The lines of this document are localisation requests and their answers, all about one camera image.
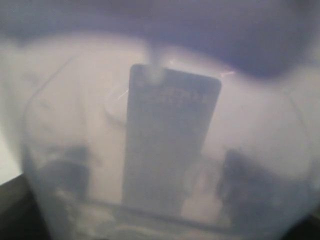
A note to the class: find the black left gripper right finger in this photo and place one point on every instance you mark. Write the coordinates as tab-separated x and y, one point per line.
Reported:
312	227

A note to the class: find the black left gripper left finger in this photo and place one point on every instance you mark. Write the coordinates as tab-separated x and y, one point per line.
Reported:
20	217

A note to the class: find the clear tall plastic container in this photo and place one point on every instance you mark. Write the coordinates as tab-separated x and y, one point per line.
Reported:
164	119

